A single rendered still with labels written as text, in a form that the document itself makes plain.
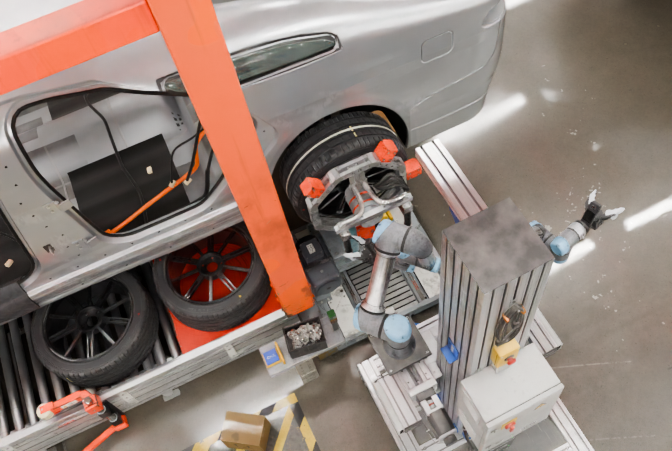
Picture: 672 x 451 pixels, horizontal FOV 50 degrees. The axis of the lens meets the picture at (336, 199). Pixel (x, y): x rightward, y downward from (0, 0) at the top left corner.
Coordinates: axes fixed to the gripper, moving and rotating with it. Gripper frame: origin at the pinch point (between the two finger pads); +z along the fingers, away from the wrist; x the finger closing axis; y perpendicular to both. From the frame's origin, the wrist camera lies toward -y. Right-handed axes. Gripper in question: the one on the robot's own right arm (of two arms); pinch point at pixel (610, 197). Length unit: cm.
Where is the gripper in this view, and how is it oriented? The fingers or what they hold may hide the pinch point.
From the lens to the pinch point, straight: 335.2
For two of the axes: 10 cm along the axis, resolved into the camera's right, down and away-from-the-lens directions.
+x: 6.2, 5.4, -5.6
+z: 7.6, -6.0, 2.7
